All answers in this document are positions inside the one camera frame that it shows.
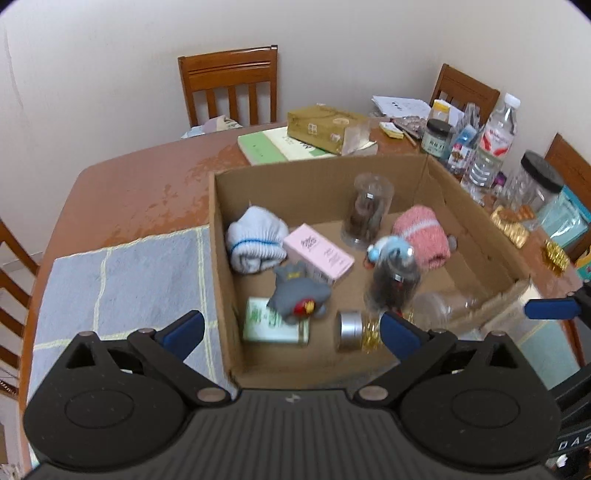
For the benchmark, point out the gold cardboard carton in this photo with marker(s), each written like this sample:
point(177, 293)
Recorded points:
point(318, 124)

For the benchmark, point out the white bottle with yellow lid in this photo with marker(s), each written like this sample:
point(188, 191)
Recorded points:
point(438, 110)

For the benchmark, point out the clear jar with dark contents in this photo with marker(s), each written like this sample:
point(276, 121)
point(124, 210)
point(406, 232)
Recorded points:
point(367, 212)
point(392, 286)

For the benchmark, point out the grey folded cloth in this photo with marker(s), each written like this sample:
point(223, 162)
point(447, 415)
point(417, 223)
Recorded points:
point(217, 125)

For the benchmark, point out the blue and white figure toy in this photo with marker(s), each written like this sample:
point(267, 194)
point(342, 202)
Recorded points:
point(392, 244)

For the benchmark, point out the clear jar with black lid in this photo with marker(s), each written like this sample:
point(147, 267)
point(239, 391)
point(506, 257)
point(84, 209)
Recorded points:
point(535, 180)

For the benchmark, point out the pink carton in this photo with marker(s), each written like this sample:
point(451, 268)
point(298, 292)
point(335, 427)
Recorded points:
point(318, 254)

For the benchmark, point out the white papers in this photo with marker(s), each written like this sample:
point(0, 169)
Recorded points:
point(399, 105)

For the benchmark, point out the gold capsule bottle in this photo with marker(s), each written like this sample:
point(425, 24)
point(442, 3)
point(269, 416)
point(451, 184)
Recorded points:
point(351, 330)

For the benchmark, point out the small bottle with blue cap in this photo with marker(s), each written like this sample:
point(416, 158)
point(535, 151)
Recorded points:
point(461, 147)

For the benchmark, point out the gold ornament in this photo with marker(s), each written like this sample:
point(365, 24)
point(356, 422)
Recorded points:
point(556, 256)

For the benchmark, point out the white book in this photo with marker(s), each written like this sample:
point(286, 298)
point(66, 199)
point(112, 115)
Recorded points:
point(295, 145)

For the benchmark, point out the water bottle with red label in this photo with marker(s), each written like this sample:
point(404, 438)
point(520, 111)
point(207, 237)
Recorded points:
point(496, 138)

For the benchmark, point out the grey dog toy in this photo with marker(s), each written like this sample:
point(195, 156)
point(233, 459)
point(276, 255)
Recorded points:
point(295, 290)

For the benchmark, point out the clear plastic jar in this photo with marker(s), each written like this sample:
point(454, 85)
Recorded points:
point(443, 309)

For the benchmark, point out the green book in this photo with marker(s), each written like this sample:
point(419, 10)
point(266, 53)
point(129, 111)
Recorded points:
point(258, 147)

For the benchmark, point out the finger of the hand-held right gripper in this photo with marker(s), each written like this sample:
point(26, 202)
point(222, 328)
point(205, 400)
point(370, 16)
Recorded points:
point(551, 308)

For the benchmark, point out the green and white carton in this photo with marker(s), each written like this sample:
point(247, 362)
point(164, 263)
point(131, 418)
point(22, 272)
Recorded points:
point(268, 323)

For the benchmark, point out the dark jar with white label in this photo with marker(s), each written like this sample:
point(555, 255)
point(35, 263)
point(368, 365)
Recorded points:
point(436, 138)

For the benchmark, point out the yellow sticky pad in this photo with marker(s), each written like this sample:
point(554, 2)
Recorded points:
point(391, 130)

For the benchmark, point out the pink fuzzy sock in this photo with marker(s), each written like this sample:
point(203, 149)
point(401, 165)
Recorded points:
point(420, 230)

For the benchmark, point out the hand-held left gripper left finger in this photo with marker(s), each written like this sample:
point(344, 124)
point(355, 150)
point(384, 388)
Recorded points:
point(182, 334)

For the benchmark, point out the teal pouch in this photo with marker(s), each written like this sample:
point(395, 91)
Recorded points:
point(565, 217)

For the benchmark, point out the gold foil packet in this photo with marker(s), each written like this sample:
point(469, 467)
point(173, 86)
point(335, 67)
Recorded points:
point(510, 228)

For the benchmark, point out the blue printed blanket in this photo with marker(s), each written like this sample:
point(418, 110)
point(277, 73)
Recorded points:
point(138, 277)

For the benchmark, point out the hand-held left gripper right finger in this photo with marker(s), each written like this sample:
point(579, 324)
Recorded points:
point(399, 337)

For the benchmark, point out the brown cardboard box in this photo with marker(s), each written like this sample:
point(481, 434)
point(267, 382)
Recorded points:
point(461, 207)

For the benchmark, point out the white sock with blue stripe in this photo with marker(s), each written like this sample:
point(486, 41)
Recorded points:
point(254, 240)

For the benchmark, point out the patterned pouch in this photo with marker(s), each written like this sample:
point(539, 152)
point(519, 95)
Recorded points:
point(413, 124)

